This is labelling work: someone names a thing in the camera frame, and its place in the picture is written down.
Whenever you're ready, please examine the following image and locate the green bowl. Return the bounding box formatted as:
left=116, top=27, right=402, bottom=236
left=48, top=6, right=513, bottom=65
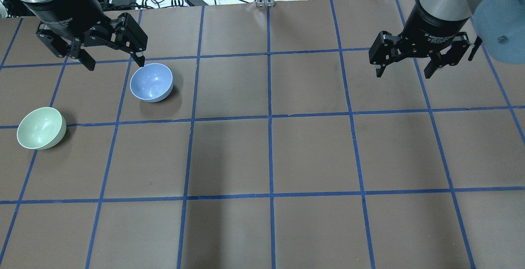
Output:
left=16, top=107, right=67, bottom=150

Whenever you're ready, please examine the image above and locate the blue bowl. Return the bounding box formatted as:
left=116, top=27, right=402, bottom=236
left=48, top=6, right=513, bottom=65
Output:
left=129, top=63, right=174, bottom=103

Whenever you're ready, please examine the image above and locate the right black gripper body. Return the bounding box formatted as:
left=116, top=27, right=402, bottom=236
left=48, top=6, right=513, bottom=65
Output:
left=395, top=5, right=467, bottom=58

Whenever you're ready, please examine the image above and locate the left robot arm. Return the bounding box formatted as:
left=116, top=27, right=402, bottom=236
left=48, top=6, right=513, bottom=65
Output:
left=20, top=0, right=148, bottom=71

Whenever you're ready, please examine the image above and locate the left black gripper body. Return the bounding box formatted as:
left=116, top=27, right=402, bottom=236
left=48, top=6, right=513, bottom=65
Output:
left=21, top=0, right=116, bottom=49

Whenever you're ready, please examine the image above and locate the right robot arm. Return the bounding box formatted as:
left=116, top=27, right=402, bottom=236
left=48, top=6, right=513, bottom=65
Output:
left=369, top=0, right=525, bottom=79

